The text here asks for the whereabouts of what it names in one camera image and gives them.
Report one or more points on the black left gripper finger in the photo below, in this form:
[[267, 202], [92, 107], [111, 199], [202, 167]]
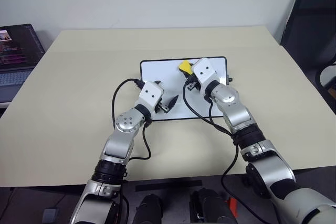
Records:
[[158, 82], [172, 102]]

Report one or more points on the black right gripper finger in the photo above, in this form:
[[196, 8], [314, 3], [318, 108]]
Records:
[[192, 65]]

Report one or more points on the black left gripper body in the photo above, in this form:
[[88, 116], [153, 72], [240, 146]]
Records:
[[159, 107]]

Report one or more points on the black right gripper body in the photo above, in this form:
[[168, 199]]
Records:
[[193, 82]]

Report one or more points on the yellow block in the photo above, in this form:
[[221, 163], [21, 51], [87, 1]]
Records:
[[185, 66]]

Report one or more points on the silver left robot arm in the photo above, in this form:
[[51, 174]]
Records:
[[119, 145]]

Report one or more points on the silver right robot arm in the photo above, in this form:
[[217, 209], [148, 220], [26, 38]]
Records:
[[236, 113]]

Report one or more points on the dark rounded shape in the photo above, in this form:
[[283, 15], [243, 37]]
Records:
[[210, 207], [149, 209]]

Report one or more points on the red tag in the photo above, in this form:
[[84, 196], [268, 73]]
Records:
[[233, 205]]

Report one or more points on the black office chair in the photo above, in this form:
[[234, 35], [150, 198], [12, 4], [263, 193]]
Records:
[[309, 24]]

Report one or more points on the white and black chair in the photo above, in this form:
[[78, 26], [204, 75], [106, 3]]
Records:
[[328, 75]]

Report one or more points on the open dark laptop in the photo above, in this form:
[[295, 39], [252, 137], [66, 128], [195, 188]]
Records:
[[15, 51]]

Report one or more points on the whiteboard with black frame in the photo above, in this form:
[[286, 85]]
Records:
[[168, 77]]

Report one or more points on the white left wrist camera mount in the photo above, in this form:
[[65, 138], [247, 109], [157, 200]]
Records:
[[149, 95]]

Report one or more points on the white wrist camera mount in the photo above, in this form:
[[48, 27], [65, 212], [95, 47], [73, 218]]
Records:
[[206, 73], [149, 95]]

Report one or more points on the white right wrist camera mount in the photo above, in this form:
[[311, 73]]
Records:
[[206, 73]]

